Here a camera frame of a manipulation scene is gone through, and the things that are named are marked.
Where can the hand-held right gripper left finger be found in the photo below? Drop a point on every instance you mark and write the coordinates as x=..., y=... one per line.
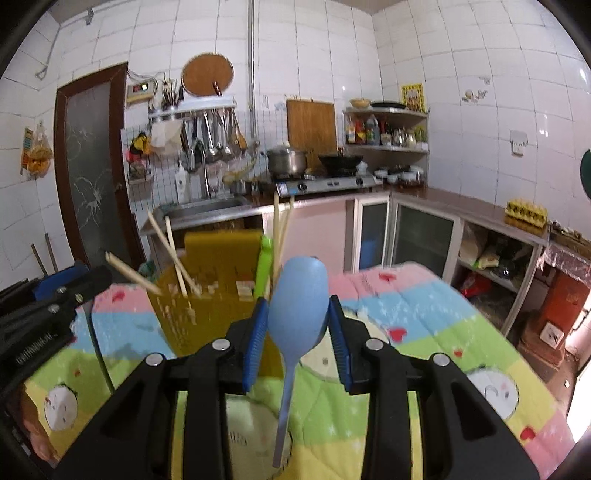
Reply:
x=256, y=344

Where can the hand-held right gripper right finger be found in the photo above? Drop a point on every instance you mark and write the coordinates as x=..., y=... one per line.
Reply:
x=339, y=344

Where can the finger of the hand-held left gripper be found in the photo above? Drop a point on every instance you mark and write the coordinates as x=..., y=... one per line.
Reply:
x=51, y=282
x=32, y=341

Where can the yellow utensil holder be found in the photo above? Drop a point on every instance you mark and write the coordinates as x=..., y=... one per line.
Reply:
x=217, y=304

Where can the blue plastic spoon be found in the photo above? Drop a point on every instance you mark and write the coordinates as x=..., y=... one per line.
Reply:
x=298, y=300

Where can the green plastic utensil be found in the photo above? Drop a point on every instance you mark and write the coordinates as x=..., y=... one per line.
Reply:
x=264, y=263

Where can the wooden chopstick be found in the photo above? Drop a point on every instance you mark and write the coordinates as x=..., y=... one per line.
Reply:
x=173, y=251
x=176, y=258
x=134, y=274

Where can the hanging metal utensils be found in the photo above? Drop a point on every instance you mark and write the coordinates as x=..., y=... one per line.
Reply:
x=217, y=138

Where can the person's left hand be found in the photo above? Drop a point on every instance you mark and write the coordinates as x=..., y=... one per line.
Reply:
x=32, y=424

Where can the thin wooden stick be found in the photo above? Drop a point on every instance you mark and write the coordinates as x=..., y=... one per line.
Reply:
x=39, y=258
x=51, y=251

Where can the striped printed blanket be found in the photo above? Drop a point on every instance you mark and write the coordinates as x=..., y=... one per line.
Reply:
x=415, y=323

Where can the kitchen counter cabinet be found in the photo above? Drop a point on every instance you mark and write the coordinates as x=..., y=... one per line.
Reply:
x=318, y=221

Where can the brown glass door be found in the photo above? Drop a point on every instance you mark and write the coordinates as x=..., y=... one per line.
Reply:
x=92, y=161

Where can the hanging plastic bag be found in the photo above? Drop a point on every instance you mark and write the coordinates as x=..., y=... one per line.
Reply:
x=38, y=152

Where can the steel sink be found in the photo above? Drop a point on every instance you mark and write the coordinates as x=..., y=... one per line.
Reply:
x=205, y=208

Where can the red plastic bag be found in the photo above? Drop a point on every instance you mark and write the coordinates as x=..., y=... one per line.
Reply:
x=475, y=286

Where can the small steel cup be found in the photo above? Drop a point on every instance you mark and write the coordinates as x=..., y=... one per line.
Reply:
x=240, y=188

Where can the gas stove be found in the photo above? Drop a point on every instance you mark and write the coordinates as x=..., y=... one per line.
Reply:
x=328, y=184

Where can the white soap bottle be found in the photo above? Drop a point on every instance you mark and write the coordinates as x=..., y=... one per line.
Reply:
x=183, y=184

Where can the group of small bowls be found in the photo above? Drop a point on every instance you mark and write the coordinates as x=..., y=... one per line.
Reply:
x=399, y=176

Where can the black wok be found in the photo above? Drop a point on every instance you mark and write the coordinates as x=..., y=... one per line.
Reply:
x=341, y=162

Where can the steel cooking pot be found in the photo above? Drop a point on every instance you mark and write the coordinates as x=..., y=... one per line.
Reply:
x=286, y=161

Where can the white hanging cloth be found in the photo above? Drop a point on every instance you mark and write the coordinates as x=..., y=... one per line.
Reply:
x=164, y=134

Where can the row of sauce bottles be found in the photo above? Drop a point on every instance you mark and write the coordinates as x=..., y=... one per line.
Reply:
x=374, y=134

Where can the orange box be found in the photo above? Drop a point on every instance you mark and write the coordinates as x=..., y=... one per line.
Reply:
x=551, y=318

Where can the wooden cutting board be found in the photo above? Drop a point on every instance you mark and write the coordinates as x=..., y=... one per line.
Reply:
x=311, y=129

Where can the yellow egg carton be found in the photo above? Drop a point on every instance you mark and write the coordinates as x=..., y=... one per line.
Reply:
x=526, y=213

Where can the beige bowl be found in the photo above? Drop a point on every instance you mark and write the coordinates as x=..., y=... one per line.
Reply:
x=360, y=103

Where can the dark flat pan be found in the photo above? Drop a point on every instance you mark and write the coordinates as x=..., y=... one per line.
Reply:
x=388, y=105

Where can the dark green round object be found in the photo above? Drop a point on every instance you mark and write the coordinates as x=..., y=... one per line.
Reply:
x=587, y=175

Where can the corner wall shelf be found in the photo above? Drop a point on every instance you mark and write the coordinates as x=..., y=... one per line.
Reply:
x=388, y=148

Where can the wall switch box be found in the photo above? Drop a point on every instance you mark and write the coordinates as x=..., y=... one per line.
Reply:
x=139, y=91

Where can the wall utensil rack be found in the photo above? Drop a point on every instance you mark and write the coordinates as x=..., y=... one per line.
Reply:
x=194, y=107

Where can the yellow wall poster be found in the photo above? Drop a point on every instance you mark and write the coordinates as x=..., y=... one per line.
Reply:
x=412, y=98

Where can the white wall socket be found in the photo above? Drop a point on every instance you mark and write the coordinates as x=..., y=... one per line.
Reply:
x=519, y=142

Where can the white wall pipe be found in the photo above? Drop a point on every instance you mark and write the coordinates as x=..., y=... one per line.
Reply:
x=252, y=46

